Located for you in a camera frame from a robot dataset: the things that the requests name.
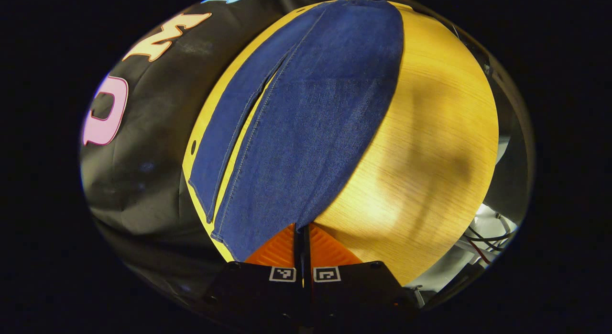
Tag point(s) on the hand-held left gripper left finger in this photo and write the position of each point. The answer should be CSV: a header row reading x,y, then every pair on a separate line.
x,y
258,295

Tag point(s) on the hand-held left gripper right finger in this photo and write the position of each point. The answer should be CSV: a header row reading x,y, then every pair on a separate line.
x,y
354,295

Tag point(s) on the blue denim jeans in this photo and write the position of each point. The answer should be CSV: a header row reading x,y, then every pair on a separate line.
x,y
311,114

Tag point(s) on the black backdrop cloth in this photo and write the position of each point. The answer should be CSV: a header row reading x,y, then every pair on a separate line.
x,y
143,147

